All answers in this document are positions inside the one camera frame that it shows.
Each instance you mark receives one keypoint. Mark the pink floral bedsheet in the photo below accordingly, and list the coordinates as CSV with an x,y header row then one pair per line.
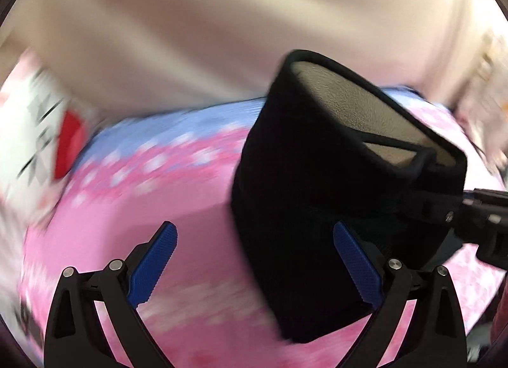
x,y
206,310

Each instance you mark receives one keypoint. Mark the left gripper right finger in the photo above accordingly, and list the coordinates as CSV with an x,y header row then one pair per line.
x,y
416,320

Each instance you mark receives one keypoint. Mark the black pants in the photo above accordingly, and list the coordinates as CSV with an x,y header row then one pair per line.
x,y
330,148

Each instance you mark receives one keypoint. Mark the beige curtain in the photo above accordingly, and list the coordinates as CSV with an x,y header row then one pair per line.
x,y
137,56

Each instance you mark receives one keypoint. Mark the white red plush pillow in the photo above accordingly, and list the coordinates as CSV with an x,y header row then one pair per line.
x,y
43,130

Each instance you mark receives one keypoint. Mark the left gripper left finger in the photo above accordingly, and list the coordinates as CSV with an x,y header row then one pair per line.
x,y
74,333

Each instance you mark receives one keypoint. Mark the beige pink blanket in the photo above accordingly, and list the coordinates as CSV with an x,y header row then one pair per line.
x,y
482,110

